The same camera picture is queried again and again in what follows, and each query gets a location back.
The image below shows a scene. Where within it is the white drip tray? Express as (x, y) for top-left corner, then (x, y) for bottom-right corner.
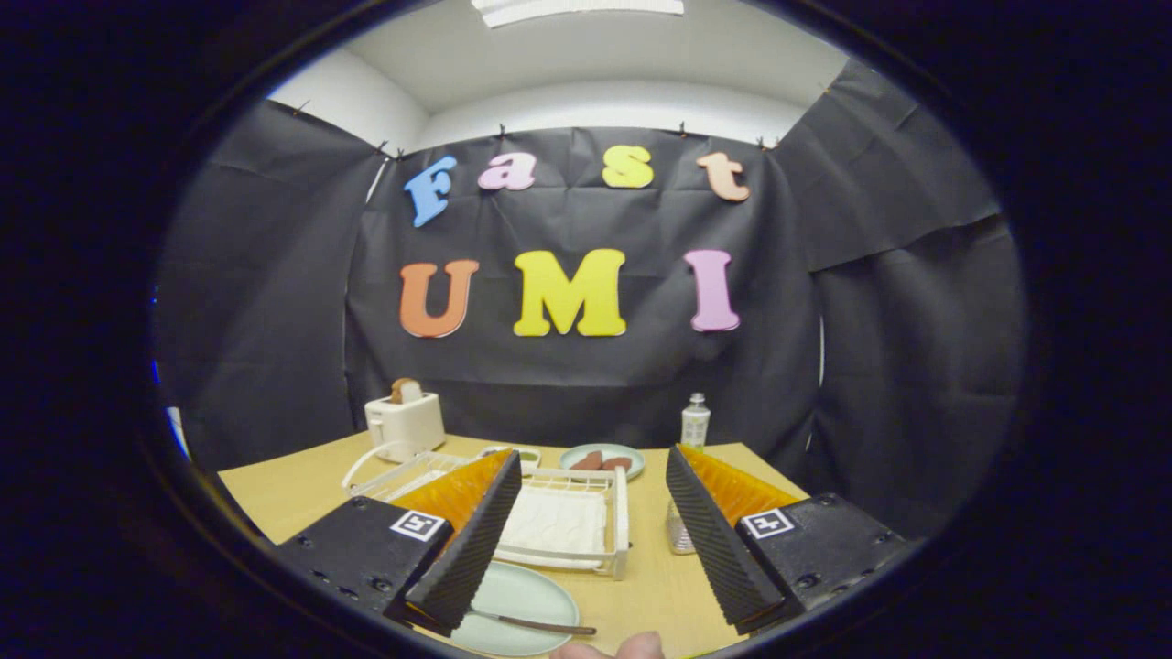
(385, 469), (610, 570)

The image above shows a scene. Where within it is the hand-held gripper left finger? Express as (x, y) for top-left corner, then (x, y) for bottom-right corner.
(275, 448), (523, 639)

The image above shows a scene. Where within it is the metal wire basket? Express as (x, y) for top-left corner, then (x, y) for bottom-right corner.
(666, 499), (699, 556)

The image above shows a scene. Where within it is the ceiling light panel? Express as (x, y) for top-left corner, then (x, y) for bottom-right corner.
(472, 0), (685, 28)

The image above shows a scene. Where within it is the pale green round dish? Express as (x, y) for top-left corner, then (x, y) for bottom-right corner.
(559, 443), (646, 481)

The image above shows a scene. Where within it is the pale green plate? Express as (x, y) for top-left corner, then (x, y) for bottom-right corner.
(449, 561), (581, 657)

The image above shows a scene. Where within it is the white wire dish rack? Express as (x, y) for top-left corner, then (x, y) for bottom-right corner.
(343, 448), (633, 581)

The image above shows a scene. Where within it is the white toaster cable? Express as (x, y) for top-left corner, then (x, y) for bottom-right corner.
(342, 441), (404, 491)

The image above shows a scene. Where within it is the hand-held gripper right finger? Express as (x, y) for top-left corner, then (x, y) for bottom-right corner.
(665, 444), (907, 637)

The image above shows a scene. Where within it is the green tea bottle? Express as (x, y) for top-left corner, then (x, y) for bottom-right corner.
(681, 393), (711, 451)

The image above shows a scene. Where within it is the white toaster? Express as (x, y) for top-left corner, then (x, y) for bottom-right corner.
(364, 394), (447, 463)

